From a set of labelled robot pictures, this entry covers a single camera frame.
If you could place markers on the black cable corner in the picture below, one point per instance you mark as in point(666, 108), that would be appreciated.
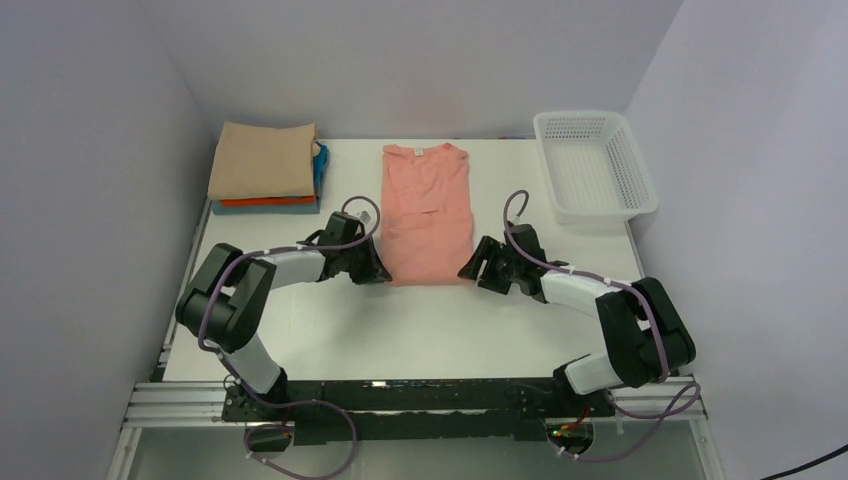
point(808, 465)

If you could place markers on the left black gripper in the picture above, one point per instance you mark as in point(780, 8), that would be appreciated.
point(374, 271)

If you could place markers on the folded orange t shirt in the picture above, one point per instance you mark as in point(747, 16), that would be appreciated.
point(284, 200)

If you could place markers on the folded tan t shirt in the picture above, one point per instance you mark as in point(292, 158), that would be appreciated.
point(254, 161)

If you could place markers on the white plastic basket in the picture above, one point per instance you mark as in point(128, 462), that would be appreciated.
point(595, 171)

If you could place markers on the pink t shirt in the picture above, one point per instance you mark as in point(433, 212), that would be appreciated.
point(426, 230)

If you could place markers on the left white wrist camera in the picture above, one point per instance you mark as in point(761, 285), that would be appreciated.
point(365, 218)

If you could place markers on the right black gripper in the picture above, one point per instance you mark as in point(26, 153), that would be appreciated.
point(488, 249)

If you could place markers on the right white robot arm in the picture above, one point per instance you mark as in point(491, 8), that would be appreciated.
point(644, 336)

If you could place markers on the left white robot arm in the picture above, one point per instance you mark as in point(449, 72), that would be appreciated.
point(223, 303)

